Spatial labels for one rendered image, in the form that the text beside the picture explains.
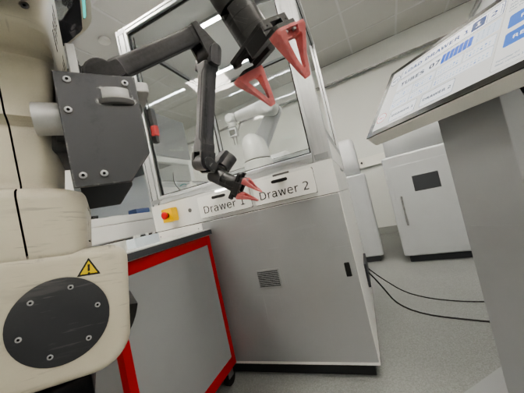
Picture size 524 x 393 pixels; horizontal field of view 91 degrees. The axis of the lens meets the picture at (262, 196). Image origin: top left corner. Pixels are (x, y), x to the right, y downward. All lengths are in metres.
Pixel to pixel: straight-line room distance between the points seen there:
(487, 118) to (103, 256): 0.90
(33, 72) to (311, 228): 0.99
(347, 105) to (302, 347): 3.74
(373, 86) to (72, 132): 4.30
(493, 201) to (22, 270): 0.99
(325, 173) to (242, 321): 0.83
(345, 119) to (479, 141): 3.61
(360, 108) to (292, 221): 3.44
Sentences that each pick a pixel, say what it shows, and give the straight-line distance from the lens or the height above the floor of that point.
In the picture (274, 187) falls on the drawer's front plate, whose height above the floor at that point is 0.88.
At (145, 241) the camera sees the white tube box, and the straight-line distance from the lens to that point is 1.16.
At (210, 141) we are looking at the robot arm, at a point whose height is 1.07.
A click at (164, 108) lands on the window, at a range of 1.58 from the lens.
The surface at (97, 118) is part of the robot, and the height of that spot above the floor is 0.98.
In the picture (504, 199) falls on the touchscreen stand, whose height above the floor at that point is 0.69.
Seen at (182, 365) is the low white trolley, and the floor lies 0.30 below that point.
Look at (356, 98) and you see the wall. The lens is 4.49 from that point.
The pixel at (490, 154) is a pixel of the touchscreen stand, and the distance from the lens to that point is 0.91.
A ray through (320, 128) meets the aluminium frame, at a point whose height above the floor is 1.08.
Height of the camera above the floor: 0.81
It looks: 2 degrees up
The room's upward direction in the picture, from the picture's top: 13 degrees counter-clockwise
